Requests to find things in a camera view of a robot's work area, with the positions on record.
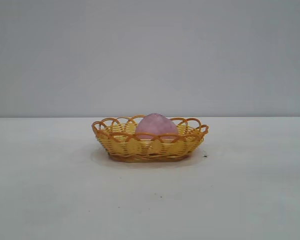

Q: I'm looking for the pink peach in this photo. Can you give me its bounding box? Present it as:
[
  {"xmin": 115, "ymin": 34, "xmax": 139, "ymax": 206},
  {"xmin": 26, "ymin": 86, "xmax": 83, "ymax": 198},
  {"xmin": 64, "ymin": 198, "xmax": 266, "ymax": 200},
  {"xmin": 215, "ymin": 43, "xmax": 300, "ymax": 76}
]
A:
[{"xmin": 135, "ymin": 113, "xmax": 180, "ymax": 143}]

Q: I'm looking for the yellow orange woven basket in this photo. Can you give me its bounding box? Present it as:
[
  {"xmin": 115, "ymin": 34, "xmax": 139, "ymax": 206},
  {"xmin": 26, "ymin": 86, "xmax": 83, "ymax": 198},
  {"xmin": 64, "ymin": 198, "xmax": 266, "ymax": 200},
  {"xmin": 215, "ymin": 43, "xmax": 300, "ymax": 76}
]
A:
[{"xmin": 91, "ymin": 114, "xmax": 210, "ymax": 163}]

